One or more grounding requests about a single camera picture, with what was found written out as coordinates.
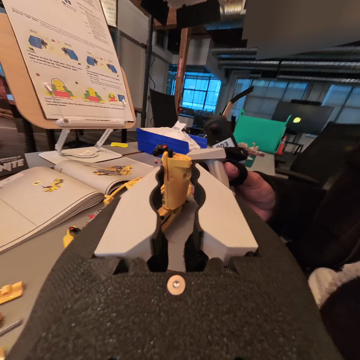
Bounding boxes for blue plastic bin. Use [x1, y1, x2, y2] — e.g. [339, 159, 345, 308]
[136, 127, 209, 156]

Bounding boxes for black monitor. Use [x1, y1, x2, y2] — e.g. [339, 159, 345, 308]
[150, 89, 178, 129]

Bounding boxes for black printed box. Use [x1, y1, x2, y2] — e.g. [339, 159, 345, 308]
[0, 154, 29, 178]

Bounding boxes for grey brick axle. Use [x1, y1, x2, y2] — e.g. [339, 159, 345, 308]
[0, 319, 23, 337]

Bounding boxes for yellow brick door assembly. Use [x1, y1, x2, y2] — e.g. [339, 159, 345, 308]
[153, 144, 194, 233]

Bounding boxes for yellow brick piece with holes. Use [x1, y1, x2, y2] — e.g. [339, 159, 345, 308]
[0, 281, 25, 305]

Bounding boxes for person's right hand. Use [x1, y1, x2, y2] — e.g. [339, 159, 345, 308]
[223, 162, 278, 223]

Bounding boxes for wooden post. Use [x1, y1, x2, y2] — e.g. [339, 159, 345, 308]
[174, 27, 193, 113]

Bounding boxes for black office chair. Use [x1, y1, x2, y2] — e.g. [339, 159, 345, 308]
[281, 121, 360, 192]

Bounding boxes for green folding crate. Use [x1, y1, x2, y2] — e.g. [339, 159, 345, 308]
[233, 109, 292, 155]

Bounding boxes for dark wall screen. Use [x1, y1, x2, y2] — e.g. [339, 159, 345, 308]
[272, 101, 335, 136]

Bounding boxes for white stand base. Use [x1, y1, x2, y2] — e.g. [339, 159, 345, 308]
[38, 118, 133, 164]

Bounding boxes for person's right forearm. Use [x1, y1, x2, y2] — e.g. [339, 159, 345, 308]
[257, 146, 360, 272]

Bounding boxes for crumpled white paper bags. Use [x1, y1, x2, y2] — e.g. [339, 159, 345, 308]
[148, 121, 202, 151]

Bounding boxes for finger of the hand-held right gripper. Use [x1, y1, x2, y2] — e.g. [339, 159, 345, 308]
[187, 148, 227, 164]

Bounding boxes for open instruction booklet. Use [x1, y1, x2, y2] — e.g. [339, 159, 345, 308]
[0, 157, 157, 254]

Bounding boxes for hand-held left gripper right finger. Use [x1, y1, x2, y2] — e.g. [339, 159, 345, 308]
[191, 163, 259, 264]

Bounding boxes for brown sherpa-lined jacket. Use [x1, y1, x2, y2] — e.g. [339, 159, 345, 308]
[307, 261, 360, 360]

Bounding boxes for instruction sheet on stand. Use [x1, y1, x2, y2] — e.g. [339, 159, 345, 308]
[0, 0, 136, 130]

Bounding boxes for yellow brick car model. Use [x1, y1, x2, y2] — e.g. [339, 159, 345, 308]
[62, 176, 143, 248]

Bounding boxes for blue-lit window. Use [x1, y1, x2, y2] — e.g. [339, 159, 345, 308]
[168, 71, 223, 112]

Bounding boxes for tan handle with black tip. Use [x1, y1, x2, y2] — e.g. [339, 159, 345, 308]
[222, 85, 255, 117]

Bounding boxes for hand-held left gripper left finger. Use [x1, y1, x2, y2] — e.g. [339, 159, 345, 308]
[94, 166, 169, 263]

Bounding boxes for printed instruction sheet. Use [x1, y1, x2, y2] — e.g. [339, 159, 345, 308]
[2, 0, 134, 122]

